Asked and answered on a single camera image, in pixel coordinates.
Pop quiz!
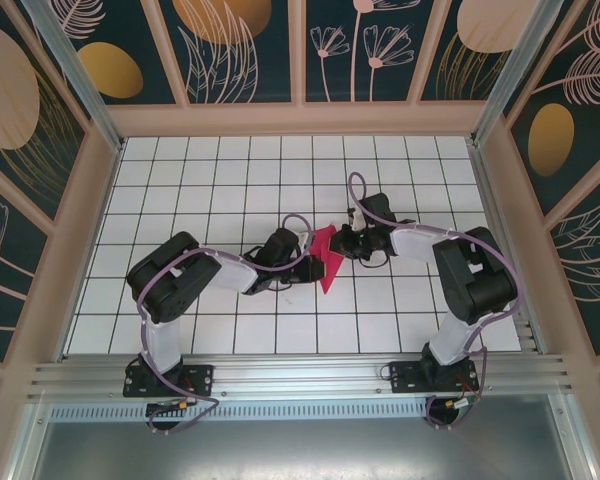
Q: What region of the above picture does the pink paper sheet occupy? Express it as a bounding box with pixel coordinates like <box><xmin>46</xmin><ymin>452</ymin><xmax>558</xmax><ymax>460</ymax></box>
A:
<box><xmin>312</xmin><ymin>224</ymin><xmax>347</xmax><ymax>296</ymax></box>

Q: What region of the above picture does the grey metal sheet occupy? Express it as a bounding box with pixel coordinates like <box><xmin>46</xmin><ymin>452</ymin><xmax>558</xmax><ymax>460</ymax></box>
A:
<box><xmin>9</xmin><ymin>392</ymin><xmax>600</xmax><ymax>480</ymax></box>

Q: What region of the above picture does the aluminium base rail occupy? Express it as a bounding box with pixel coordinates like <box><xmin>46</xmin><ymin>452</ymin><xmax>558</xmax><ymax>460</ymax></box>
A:
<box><xmin>27</xmin><ymin>353</ymin><xmax>576</xmax><ymax>402</ymax></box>

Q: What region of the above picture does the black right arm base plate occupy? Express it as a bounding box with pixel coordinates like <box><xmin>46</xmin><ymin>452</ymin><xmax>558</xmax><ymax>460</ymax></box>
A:
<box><xmin>387</xmin><ymin>357</ymin><xmax>481</xmax><ymax>397</ymax></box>

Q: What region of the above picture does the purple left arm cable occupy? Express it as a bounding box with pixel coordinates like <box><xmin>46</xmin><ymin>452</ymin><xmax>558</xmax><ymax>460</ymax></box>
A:
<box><xmin>137</xmin><ymin>213</ymin><xmax>316</xmax><ymax>437</ymax></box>

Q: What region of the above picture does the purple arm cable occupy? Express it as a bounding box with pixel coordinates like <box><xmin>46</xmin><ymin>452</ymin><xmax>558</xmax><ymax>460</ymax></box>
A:
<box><xmin>137</xmin><ymin>213</ymin><xmax>316</xmax><ymax>437</ymax></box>
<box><xmin>347</xmin><ymin>171</ymin><xmax>525</xmax><ymax>432</ymax></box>

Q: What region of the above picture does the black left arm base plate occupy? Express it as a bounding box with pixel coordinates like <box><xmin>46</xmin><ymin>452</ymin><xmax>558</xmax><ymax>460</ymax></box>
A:
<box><xmin>122</xmin><ymin>363</ymin><xmax>216</xmax><ymax>399</ymax></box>

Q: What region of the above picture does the slotted metal cable duct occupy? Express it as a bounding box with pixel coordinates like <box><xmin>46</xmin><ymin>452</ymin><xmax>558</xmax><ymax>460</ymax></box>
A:
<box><xmin>48</xmin><ymin>403</ymin><xmax>432</xmax><ymax>423</ymax></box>

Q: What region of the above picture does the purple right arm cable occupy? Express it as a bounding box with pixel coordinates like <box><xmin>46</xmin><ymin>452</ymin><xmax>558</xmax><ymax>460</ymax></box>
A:
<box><xmin>347</xmin><ymin>171</ymin><xmax>525</xmax><ymax>432</ymax></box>

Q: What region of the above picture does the aluminium table side rail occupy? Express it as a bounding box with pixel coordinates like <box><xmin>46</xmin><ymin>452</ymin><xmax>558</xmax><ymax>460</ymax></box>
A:
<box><xmin>467</xmin><ymin>139</ymin><xmax>539</xmax><ymax>354</ymax></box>

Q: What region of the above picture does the aluminium frame post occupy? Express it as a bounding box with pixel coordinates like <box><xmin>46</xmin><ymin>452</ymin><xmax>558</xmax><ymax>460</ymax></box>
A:
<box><xmin>471</xmin><ymin>0</ymin><xmax>566</xmax><ymax>148</ymax></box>
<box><xmin>19</xmin><ymin>0</ymin><xmax>127</xmax><ymax>154</ymax></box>

